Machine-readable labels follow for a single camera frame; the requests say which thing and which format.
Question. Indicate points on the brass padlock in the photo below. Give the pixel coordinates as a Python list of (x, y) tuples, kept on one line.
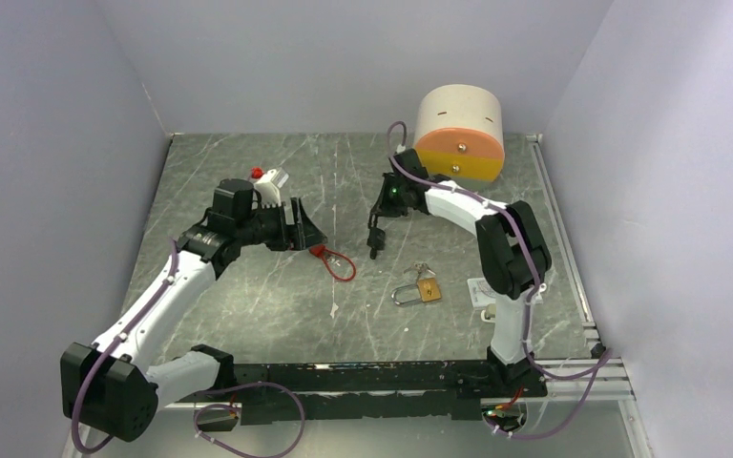
[(422, 291)]

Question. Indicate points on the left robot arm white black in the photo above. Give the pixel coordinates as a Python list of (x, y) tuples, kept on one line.
[(112, 384)]

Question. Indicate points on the beige white stapler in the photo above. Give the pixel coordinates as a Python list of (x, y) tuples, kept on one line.
[(487, 315)]

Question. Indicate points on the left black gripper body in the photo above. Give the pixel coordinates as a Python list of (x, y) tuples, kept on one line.
[(289, 233)]

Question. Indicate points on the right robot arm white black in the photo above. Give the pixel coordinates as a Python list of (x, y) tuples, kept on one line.
[(513, 253)]

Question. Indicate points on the black padlock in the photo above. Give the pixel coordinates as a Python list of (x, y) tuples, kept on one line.
[(375, 249)]

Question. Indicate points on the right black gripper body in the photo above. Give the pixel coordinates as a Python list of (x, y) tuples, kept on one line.
[(391, 201)]

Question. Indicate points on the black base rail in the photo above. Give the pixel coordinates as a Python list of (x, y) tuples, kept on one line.
[(458, 389)]

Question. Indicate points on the cylindrical drawer box orange yellow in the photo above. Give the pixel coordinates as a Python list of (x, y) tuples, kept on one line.
[(459, 134)]

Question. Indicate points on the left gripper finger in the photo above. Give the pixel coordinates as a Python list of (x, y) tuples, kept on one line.
[(310, 237), (301, 218)]

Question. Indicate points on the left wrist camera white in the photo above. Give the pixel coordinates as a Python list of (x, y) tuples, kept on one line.
[(268, 185)]

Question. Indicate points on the red cable lock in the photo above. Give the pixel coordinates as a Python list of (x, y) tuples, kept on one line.
[(339, 266)]

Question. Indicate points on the white card package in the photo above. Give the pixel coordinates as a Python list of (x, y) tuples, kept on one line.
[(481, 293)]

